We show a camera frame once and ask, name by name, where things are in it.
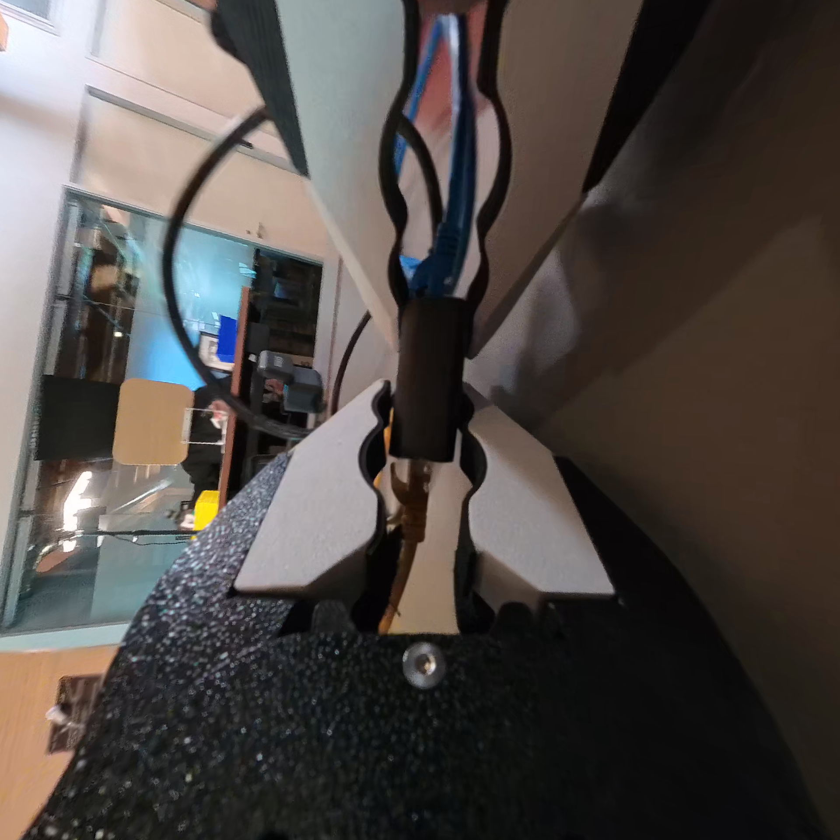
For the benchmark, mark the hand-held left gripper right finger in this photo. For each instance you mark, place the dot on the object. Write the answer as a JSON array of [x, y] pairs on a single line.
[[531, 518]]

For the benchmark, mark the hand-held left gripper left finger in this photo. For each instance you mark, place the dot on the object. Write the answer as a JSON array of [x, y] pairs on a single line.
[[315, 512]]

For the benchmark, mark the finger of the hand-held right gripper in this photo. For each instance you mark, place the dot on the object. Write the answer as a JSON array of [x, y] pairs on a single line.
[[348, 98], [551, 98]]

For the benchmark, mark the black ethernet coupler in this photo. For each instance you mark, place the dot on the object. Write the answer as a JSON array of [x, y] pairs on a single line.
[[433, 380]]

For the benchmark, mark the grey boxy device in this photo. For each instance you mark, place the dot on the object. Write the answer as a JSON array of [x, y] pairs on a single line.
[[292, 380]]

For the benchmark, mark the cardboard board on white stand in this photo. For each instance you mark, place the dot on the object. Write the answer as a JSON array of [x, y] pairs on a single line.
[[151, 420]]

